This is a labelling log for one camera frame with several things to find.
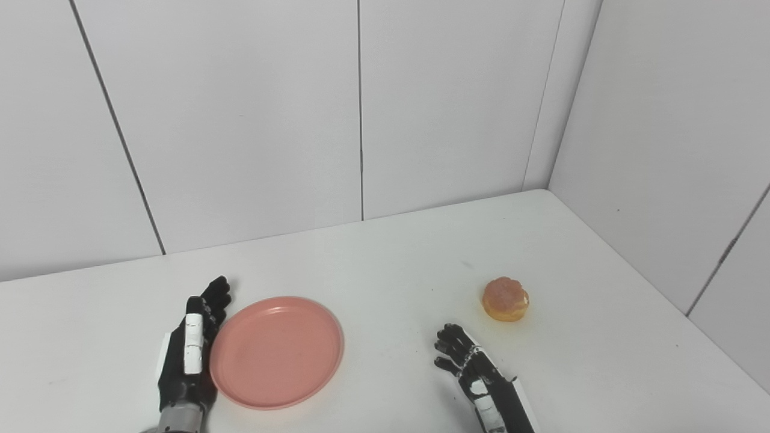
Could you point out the glazed cream puff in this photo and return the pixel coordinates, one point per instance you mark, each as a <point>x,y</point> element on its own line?
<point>505,299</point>

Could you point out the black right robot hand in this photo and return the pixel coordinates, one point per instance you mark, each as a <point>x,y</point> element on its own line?
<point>502,397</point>

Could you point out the pink round plate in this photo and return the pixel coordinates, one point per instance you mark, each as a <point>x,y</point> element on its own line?
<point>277,353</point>

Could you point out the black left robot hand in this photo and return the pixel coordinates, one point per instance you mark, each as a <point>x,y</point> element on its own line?
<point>177,379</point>

